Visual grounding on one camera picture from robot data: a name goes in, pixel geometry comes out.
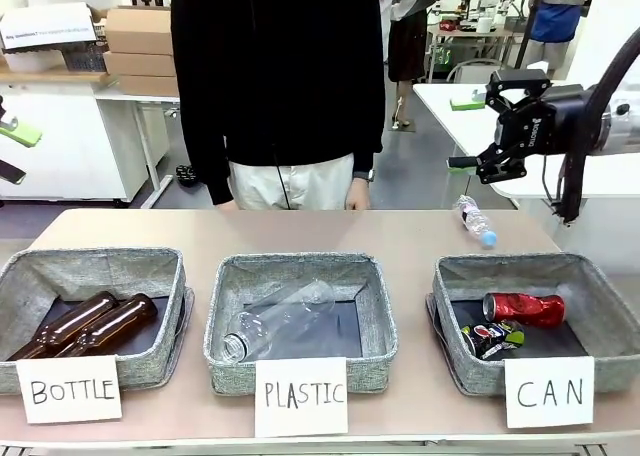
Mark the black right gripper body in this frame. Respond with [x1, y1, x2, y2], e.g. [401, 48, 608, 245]
[493, 86, 569, 160]

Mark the small water bottle blue cap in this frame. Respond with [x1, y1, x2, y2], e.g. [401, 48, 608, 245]
[452, 194, 499, 250]

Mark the crushed red soda can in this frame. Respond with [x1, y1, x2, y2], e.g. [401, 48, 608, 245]
[482, 291, 566, 328]

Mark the brown glass bottle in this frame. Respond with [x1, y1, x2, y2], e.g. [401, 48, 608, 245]
[52, 292, 160, 360]
[5, 289, 120, 362]

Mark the crushed blue Pepsi can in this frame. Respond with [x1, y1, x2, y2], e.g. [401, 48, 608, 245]
[459, 319, 526, 361]

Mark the large clear plastic bottle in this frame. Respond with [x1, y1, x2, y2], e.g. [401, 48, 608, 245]
[221, 278, 337, 365]

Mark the person's left forearm black sleeve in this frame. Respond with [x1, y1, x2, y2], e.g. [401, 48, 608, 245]
[352, 100, 386, 175]

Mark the person's right forearm black sleeve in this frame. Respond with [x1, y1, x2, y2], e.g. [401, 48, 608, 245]
[187, 115, 232, 207]

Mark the grey fabric basket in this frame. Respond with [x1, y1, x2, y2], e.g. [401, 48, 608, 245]
[203, 252, 400, 396]
[0, 247, 196, 396]
[425, 253, 640, 396]

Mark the white paper sign CAN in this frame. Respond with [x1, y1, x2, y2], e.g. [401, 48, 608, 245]
[503, 355, 596, 430]

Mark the person's left hand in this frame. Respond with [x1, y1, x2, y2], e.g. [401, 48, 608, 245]
[345, 178, 373, 211]

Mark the black slanted pole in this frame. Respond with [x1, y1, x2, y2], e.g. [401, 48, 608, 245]
[508, 0, 547, 75]

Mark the white curved chair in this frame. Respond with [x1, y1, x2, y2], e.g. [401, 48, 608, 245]
[446, 58, 504, 85]

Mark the background work table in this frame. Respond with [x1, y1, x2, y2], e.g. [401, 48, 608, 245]
[428, 23, 524, 83]

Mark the wooden shelf board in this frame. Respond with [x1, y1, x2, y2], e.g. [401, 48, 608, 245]
[0, 68, 120, 85]

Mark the background person blue apron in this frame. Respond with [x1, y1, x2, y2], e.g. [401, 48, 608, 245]
[523, 0, 599, 80]

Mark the plain white box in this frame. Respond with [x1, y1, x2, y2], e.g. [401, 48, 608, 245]
[2, 49, 69, 74]

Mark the dark storage crate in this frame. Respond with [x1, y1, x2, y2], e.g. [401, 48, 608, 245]
[62, 40, 109, 73]

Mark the white printed open box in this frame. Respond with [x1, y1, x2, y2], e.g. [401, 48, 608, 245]
[0, 1, 99, 53]

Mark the background person black skirt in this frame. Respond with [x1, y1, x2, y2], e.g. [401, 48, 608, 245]
[378, 0, 451, 127]

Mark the white desk with legs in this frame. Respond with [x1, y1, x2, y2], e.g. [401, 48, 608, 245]
[94, 88, 182, 210]

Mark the flat brown cardboard box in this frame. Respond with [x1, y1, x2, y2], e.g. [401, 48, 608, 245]
[117, 72, 180, 99]
[102, 50, 177, 77]

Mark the open brown cardboard box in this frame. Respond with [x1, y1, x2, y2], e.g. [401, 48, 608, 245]
[103, 5, 175, 56]

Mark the black patterned floor item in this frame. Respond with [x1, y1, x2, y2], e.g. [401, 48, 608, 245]
[174, 164, 200, 188]

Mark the white paper sign BOTTLE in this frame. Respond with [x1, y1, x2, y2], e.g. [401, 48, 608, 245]
[16, 355, 124, 425]

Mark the person in black sweater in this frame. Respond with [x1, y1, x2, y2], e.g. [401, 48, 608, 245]
[169, 0, 389, 212]

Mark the white paper sign PLASTIC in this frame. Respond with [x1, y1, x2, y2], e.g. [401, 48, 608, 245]
[254, 356, 350, 438]

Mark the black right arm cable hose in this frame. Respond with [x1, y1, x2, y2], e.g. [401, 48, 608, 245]
[542, 39, 640, 225]

